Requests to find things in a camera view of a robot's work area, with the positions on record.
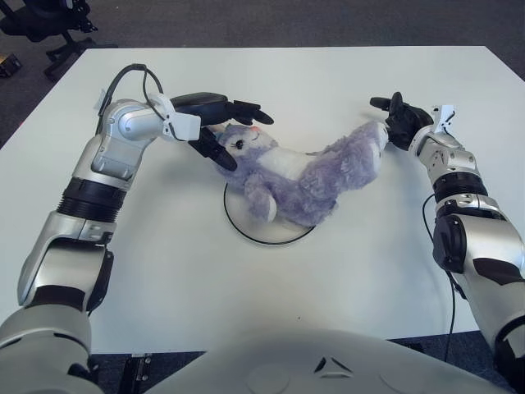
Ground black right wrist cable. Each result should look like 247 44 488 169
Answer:
420 192 459 362

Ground silver robot torso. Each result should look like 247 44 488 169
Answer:
143 328 509 394

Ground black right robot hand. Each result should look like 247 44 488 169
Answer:
369 91 435 151

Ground yellow and black box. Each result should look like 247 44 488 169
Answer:
0 53 21 78

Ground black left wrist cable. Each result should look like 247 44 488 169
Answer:
94 63 173 136

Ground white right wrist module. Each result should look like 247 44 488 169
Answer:
430 104 457 135

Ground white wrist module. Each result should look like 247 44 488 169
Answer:
149 93 202 141
430 104 457 135

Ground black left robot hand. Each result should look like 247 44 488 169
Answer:
168 92 275 172

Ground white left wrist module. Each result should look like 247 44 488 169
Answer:
149 93 202 141

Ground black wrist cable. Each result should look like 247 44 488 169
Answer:
420 192 459 362
94 63 173 136

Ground black metal frame part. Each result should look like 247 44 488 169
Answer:
122 352 155 394

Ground black office chair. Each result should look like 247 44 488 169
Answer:
0 0 118 81

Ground purple plush bunny doll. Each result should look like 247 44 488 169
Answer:
207 121 389 229

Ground white plate with black rim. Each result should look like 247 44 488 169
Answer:
223 180 319 246

